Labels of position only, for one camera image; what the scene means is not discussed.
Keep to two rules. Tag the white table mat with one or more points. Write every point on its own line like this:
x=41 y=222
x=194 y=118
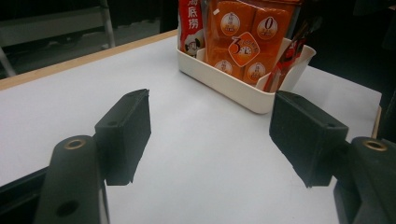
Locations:
x=202 y=155

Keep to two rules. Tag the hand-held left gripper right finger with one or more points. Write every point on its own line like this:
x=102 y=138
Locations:
x=306 y=140

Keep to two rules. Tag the white-framed desk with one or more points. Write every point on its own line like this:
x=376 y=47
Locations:
x=56 y=28

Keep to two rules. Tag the orange seasoning packet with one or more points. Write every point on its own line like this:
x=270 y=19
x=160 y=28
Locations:
x=243 y=37

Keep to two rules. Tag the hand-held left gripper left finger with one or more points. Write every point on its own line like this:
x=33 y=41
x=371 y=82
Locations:
x=124 y=137

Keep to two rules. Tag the cream divided plastic box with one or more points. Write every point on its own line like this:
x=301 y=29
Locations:
x=233 y=90

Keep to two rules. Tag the large red black soup packet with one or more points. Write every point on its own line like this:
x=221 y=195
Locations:
x=190 y=28

